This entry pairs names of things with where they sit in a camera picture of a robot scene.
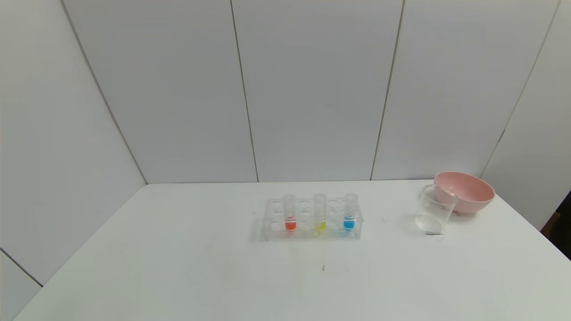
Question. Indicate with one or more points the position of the test tube with red pigment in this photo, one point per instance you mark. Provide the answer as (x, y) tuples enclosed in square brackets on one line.
[(290, 223)]

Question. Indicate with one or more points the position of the test tube with yellow pigment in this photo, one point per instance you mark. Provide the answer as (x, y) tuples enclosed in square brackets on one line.
[(320, 223)]

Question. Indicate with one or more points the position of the clear plastic test tube rack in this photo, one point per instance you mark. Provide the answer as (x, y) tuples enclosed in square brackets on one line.
[(276, 232)]

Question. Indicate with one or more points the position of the test tube with blue pigment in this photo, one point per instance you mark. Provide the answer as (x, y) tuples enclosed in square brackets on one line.
[(349, 222)]

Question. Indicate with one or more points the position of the clear plastic beaker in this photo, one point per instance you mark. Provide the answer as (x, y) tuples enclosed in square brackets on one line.
[(433, 214)]

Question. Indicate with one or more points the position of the pink bowl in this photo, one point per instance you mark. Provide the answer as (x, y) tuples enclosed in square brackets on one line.
[(473, 196)]

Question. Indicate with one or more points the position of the dark furniture piece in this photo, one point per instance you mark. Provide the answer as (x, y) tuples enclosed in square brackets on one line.
[(561, 232)]

